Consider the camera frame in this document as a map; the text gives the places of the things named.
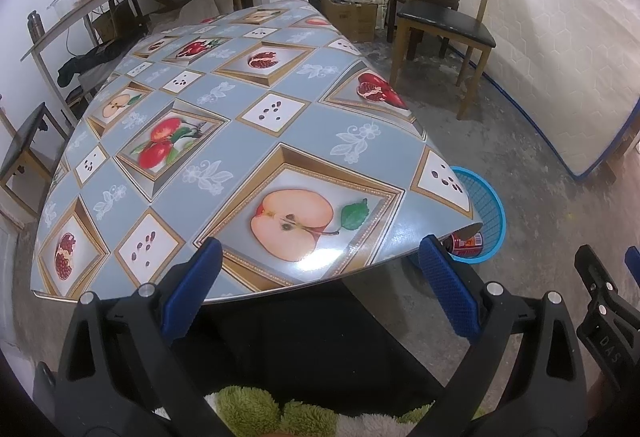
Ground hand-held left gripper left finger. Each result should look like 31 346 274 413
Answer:
52 237 236 437

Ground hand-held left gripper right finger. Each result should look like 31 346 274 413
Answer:
415 234 587 437

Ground red drink can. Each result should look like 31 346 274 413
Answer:
446 224 485 259

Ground blue plastic basket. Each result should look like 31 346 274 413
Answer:
440 166 506 264

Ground green fluffy garment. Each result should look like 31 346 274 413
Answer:
205 384 437 437

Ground fruit print tablecloth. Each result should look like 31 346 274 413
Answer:
29 0 474 306

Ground wooden chair black seat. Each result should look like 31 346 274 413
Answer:
389 0 503 120
0 102 69 219

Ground white mattress blue edge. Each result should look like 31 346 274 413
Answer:
450 0 640 178

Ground black cloth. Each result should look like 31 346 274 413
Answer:
56 39 137 88

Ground cardboard box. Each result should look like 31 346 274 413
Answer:
320 0 380 44

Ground small steel thermos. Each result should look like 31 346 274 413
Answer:
27 10 47 44

